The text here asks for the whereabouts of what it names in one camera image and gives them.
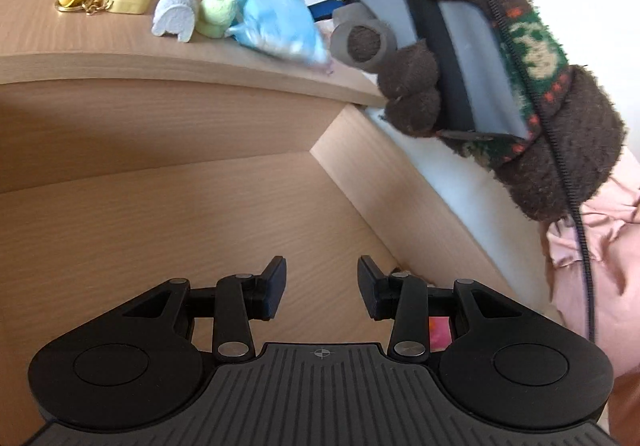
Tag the brown knitted gloved hand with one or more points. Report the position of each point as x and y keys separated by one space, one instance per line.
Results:
x=574 y=136

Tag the pink pig toy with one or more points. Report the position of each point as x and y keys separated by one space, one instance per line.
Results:
x=440 y=333

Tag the wooden drawer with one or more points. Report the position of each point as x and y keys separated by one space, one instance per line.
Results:
x=109 y=187

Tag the pink sleeve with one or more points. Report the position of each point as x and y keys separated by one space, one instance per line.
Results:
x=611 y=220

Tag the lavender plush bunny toy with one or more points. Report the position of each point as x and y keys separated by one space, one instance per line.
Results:
x=175 y=17

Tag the green bunny figure toy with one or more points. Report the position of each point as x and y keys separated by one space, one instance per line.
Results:
x=215 y=17

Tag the blue tissue pack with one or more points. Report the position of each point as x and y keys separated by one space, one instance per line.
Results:
x=284 y=29

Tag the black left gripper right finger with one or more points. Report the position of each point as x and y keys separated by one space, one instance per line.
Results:
x=408 y=301

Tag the golden bell keychain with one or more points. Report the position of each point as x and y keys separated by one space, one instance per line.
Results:
x=89 y=7

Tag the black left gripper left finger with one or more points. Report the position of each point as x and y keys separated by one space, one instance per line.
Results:
x=234 y=302

